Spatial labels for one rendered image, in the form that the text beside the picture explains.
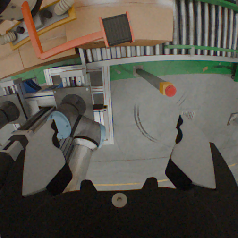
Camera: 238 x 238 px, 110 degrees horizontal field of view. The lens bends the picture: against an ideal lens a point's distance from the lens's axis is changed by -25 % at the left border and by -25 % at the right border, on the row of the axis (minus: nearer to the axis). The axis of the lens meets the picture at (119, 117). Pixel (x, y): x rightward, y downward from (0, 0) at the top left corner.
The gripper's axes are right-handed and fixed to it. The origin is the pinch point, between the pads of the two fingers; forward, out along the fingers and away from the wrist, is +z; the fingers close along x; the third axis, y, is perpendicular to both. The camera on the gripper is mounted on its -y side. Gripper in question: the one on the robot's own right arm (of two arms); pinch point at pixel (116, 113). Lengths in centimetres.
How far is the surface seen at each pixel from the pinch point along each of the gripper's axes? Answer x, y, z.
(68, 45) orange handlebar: -13.9, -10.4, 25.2
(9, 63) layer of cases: -114, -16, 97
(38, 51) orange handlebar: -24.4, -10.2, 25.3
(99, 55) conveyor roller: -14, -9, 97
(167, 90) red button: 29, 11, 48
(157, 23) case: 24, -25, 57
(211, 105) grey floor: 179, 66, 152
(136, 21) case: 12, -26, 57
